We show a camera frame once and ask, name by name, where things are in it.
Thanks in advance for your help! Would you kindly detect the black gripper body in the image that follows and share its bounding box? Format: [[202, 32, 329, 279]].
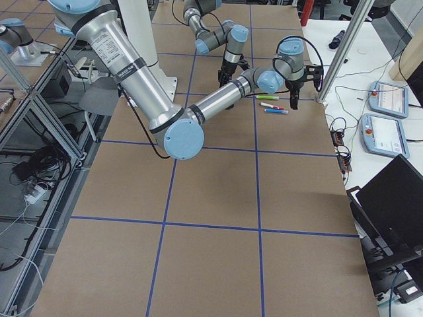
[[285, 79, 305, 93], [221, 59, 247, 75]]

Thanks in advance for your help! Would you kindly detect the green highlighter pen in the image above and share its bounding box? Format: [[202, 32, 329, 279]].
[[255, 95, 280, 100]]

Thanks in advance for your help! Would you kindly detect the blue marker pen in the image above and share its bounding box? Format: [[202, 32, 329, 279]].
[[264, 108, 289, 115]]

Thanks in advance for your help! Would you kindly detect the red capped white marker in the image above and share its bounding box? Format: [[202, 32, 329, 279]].
[[260, 102, 285, 110]]

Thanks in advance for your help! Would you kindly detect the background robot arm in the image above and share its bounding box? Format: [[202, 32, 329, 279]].
[[1, 18, 48, 67]]

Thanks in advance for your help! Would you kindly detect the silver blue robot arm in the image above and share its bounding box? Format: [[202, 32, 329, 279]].
[[50, 1, 305, 160], [183, 1, 249, 87]]

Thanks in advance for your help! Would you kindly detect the upper orange black adapter box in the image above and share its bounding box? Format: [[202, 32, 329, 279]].
[[330, 130, 344, 147]]

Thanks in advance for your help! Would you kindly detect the lower teach pendant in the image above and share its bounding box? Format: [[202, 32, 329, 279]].
[[360, 113, 410, 159]]

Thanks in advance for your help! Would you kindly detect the teach pendant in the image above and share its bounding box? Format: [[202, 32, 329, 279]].
[[368, 81, 408, 119], [360, 113, 410, 159]]

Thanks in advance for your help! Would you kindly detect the upper teach pendant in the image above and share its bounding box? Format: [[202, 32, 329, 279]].
[[368, 81, 408, 119]]

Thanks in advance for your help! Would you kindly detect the grey office chair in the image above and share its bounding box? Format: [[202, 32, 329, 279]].
[[77, 57, 120, 143]]

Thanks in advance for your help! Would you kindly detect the brown paper table cover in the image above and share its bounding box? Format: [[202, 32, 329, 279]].
[[28, 2, 381, 317]]

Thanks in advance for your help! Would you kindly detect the black laptop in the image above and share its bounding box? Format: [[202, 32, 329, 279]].
[[356, 155, 422, 248]]

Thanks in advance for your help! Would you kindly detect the white power strip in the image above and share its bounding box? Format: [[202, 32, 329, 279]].
[[24, 184, 47, 205]]

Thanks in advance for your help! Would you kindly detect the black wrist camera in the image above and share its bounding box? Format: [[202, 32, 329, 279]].
[[304, 65, 324, 92]]

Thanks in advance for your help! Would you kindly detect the aluminium frame post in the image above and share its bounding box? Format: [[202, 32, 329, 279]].
[[316, 0, 375, 104]]

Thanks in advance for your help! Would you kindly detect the aluminium frame structure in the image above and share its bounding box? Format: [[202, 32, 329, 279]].
[[1, 34, 108, 316]]

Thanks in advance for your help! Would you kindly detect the black cable bundle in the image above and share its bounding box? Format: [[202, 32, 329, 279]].
[[9, 145, 72, 186]]

